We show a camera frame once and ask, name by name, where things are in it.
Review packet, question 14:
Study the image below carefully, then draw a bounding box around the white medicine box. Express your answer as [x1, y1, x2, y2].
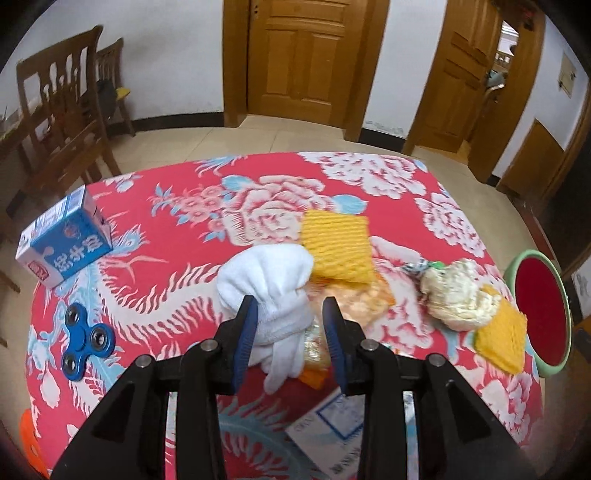
[284, 386, 416, 480]

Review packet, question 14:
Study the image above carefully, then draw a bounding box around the yellow foam net small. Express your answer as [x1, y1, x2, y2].
[474, 285, 527, 375]

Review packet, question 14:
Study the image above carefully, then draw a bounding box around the green black small toy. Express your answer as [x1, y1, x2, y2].
[402, 259, 446, 278]

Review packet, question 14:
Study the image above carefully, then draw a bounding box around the near wooden chair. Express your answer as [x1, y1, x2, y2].
[16, 25, 121, 197]

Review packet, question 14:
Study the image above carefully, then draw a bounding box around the red floral tablecloth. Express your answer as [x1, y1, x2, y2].
[26, 152, 543, 468]

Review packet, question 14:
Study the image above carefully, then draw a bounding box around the white tissue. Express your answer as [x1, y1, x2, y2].
[216, 244, 315, 395]

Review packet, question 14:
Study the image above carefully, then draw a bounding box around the low wooden cabinet door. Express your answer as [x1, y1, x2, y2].
[500, 119, 564, 200]

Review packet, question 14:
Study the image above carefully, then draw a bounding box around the orange snack packet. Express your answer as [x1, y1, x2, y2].
[297, 273, 396, 390]

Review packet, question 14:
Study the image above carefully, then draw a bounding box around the blue fidget spinner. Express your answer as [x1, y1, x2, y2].
[61, 302, 115, 382]

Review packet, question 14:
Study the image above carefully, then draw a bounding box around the red bucket green rim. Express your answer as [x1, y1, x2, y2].
[503, 249, 573, 378]

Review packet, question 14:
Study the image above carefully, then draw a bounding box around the blue white milk carton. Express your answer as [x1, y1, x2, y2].
[15, 185, 112, 289]

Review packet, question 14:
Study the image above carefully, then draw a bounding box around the wooden chair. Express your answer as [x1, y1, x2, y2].
[16, 25, 121, 197]
[96, 37, 135, 137]

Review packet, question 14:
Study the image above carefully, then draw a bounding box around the orange object at table edge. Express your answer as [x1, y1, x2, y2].
[19, 409, 50, 479]

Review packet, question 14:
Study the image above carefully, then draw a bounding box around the wall electrical panel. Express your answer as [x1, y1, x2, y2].
[558, 53, 577, 98]

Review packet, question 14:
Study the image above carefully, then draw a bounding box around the open wooden door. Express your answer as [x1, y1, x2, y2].
[412, 0, 502, 152]

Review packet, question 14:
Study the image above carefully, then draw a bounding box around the closed wooden door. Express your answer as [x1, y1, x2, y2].
[247, 0, 370, 127]

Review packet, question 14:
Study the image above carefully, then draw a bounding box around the far wooden chair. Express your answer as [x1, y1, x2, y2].
[96, 37, 135, 137]

